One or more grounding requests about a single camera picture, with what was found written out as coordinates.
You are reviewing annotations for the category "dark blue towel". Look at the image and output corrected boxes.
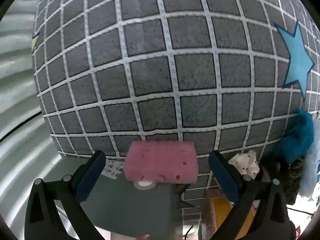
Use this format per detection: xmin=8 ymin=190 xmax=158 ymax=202
xmin=279 ymin=110 xmax=314 ymax=164

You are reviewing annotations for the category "leopard print cloth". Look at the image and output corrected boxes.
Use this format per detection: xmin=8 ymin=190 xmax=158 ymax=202
xmin=260 ymin=154 xmax=307 ymax=205

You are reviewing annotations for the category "grey storage box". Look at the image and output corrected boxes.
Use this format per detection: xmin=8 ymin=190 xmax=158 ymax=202
xmin=44 ymin=157 xmax=183 ymax=239

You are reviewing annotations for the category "grey green curtain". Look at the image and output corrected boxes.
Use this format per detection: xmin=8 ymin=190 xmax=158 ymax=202
xmin=1 ymin=0 xmax=61 ymax=226

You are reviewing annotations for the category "light blue fluffy duster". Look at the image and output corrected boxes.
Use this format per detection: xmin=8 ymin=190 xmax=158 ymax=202
xmin=299 ymin=139 xmax=319 ymax=197

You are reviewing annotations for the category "white polka dot cloth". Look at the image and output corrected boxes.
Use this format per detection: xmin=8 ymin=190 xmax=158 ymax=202
xmin=228 ymin=150 xmax=260 ymax=179

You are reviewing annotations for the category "orange cardboard box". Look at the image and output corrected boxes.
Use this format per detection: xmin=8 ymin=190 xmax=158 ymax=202
xmin=197 ymin=188 xmax=256 ymax=240

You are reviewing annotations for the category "pink sponge block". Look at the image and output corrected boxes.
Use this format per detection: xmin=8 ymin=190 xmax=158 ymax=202
xmin=124 ymin=141 xmax=199 ymax=184

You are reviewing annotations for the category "grey checked star rug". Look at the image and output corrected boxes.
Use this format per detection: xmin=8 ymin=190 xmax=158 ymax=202
xmin=33 ymin=0 xmax=319 ymax=208

